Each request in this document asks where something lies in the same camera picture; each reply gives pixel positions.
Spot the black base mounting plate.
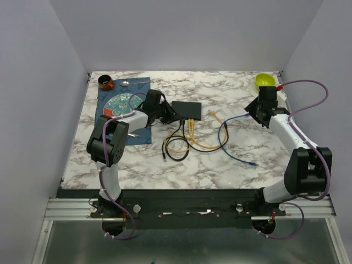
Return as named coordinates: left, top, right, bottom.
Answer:
left=57, top=189, right=327, bottom=230

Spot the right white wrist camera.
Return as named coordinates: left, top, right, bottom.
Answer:
left=277, top=84, right=287, bottom=105

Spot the teal red patterned plate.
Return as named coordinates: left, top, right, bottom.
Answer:
left=102, top=93, right=143, bottom=117

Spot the green bowl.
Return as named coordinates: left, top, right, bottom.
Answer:
left=255, top=73, right=276, bottom=90

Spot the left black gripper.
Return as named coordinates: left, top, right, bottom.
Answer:
left=153, top=100, right=182, bottom=125

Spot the yellow ethernet cable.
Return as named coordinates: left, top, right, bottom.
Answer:
left=188, top=109, right=229, bottom=149
left=164, top=118, right=196, bottom=153

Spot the black ethernet cable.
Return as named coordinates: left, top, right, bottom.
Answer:
left=163, top=118, right=190, bottom=162
left=180, top=118, right=228, bottom=152

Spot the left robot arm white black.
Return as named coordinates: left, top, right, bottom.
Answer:
left=86, top=90, right=179, bottom=217

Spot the metal spoon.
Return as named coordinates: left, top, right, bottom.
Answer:
left=119, top=81, right=150, bottom=87

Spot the blue cloth placemat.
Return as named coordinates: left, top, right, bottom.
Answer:
left=92, top=76, right=153, bottom=148

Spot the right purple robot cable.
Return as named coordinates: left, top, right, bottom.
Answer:
left=257, top=79, right=332, bottom=239

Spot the red black cup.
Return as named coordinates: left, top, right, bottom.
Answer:
left=98, top=74, right=114, bottom=91

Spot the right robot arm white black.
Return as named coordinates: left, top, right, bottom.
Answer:
left=245, top=86, right=332, bottom=216

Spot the aluminium rail frame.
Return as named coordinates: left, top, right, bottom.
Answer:
left=32, top=197, right=350, bottom=263

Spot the blue ethernet cable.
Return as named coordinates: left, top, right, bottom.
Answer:
left=218, top=113, right=258, bottom=167

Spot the black network switch box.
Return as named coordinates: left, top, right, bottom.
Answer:
left=171, top=101, right=202, bottom=121

